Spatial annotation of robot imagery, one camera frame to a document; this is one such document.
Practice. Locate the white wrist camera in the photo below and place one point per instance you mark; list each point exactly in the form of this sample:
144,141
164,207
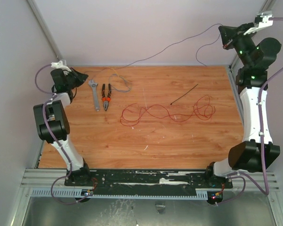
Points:
62,64
262,21

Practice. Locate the black zip tie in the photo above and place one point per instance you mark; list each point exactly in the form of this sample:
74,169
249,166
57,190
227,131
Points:
184,94

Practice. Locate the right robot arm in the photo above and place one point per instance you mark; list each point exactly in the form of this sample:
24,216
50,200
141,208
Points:
257,151

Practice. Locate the orange handled pliers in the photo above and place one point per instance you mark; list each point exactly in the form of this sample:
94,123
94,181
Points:
106,98

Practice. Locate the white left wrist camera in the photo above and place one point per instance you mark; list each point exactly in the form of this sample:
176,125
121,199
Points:
62,64

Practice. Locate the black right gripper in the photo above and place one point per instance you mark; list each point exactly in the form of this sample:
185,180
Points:
234,37

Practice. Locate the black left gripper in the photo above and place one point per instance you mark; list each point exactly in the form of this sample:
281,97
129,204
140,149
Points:
81,77

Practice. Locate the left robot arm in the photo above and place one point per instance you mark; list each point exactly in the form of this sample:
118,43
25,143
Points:
53,127

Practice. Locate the grey slotted cable duct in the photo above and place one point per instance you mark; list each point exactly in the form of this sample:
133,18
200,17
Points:
80,193

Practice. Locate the silver adjustable wrench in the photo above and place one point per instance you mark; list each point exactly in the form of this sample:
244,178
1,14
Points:
93,86

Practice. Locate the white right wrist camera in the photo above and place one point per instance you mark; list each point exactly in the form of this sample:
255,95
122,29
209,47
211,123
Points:
262,21

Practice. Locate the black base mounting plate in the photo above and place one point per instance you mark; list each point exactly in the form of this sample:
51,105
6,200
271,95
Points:
160,181

